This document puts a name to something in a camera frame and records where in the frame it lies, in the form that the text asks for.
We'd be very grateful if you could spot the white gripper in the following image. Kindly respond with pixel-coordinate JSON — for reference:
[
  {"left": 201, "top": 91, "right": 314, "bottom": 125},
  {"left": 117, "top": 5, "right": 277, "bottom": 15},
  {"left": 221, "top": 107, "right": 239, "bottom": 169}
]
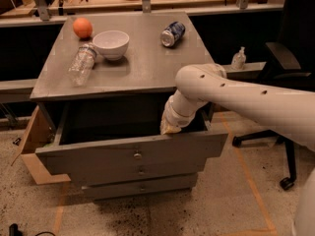
[{"left": 159, "top": 95, "right": 197, "bottom": 135}]

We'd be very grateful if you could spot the grey top drawer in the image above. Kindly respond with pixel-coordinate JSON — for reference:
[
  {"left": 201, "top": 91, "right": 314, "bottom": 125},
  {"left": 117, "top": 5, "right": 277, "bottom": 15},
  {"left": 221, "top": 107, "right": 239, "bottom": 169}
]
[{"left": 36, "top": 101, "right": 227, "bottom": 175}]

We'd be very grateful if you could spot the grey drawer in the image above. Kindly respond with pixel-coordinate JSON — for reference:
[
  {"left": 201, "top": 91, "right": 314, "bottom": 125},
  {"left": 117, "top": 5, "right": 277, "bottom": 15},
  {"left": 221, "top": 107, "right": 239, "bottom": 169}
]
[
  {"left": 36, "top": 101, "right": 227, "bottom": 175},
  {"left": 70, "top": 158, "right": 206, "bottom": 186},
  {"left": 82, "top": 173, "right": 198, "bottom": 200}
]

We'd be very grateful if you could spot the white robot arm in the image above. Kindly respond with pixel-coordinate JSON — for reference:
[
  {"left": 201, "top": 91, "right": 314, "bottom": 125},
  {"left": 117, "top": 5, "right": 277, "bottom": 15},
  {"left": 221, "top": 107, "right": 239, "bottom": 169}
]
[{"left": 160, "top": 64, "right": 315, "bottom": 151}]

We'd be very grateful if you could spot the grey drawer cabinet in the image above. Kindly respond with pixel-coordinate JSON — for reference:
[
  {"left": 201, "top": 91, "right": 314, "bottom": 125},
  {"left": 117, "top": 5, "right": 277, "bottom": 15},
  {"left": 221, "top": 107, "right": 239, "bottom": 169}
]
[{"left": 30, "top": 11, "right": 225, "bottom": 201}]

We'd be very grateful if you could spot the grey bottom drawer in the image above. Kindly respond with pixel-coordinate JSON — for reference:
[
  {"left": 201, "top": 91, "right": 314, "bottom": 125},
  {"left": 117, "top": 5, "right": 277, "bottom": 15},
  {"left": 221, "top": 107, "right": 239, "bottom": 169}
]
[{"left": 82, "top": 173, "right": 198, "bottom": 200}]

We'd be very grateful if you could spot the grey middle drawer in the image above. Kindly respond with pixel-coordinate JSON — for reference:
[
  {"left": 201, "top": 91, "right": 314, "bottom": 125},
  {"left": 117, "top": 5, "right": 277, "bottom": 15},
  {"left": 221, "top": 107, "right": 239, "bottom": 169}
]
[{"left": 70, "top": 158, "right": 206, "bottom": 186}]

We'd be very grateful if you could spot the blue soda can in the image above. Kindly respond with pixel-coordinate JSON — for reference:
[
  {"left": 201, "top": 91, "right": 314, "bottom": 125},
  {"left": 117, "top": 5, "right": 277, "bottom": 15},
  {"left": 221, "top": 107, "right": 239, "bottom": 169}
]
[{"left": 160, "top": 22, "right": 186, "bottom": 47}]

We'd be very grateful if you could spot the white bowl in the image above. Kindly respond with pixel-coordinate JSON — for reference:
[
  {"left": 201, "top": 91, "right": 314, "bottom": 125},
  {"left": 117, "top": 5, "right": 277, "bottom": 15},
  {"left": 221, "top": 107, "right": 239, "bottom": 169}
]
[{"left": 93, "top": 30, "right": 130, "bottom": 61}]

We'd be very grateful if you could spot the hand sanitizer pump bottle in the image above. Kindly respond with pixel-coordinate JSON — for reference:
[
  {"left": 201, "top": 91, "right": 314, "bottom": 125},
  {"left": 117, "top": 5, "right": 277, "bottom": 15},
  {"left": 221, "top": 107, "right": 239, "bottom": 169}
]
[{"left": 231, "top": 46, "right": 246, "bottom": 70}]

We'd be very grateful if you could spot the clear plastic water bottle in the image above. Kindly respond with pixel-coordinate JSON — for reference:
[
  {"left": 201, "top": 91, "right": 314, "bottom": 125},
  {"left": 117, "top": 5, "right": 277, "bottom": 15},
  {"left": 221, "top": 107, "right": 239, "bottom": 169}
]
[{"left": 68, "top": 43, "right": 96, "bottom": 87}]

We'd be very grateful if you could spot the cardboard box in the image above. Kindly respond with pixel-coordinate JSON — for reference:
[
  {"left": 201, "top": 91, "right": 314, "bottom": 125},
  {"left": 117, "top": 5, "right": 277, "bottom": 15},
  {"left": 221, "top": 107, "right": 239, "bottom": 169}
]
[{"left": 11, "top": 106, "right": 71, "bottom": 185}]

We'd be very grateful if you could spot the orange fruit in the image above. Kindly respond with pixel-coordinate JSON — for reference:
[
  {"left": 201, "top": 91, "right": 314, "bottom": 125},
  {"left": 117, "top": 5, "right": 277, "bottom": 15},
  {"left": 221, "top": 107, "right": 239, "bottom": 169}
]
[{"left": 73, "top": 18, "right": 93, "bottom": 38}]

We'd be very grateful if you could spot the black office chair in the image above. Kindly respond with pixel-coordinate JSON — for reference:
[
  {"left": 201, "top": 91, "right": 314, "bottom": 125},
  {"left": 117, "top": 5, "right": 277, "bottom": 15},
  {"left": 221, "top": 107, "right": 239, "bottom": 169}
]
[{"left": 232, "top": 42, "right": 315, "bottom": 191}]

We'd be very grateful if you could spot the grey metal rail shelf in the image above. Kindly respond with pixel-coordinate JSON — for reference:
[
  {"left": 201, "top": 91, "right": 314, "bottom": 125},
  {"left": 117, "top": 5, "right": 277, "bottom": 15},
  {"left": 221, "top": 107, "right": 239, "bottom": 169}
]
[{"left": 0, "top": 62, "right": 265, "bottom": 103}]

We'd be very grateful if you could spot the black cable on floor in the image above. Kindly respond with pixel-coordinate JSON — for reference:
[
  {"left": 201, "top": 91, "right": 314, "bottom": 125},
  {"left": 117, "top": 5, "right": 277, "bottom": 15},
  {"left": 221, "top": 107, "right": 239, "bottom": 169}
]
[{"left": 8, "top": 223, "right": 57, "bottom": 236}]

